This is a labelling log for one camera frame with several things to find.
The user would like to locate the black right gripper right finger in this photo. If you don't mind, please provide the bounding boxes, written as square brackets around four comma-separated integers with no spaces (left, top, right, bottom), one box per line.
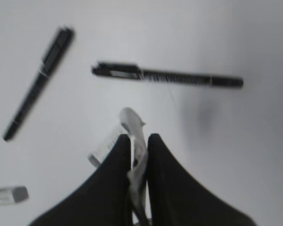
[147,134,256,226]

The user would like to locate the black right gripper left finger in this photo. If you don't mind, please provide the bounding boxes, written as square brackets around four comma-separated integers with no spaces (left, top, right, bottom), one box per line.
[30,134,131,226]

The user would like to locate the waste paper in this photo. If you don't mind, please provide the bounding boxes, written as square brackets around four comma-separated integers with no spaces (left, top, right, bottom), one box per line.
[88,107,152,226]

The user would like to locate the black marker pen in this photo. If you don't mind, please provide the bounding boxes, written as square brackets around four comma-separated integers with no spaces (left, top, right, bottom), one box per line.
[91,62,244,89]
[3,27,75,142]

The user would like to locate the grey eraser right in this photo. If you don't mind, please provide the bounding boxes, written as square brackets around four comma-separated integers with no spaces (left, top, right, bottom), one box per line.
[0,186,29,206]

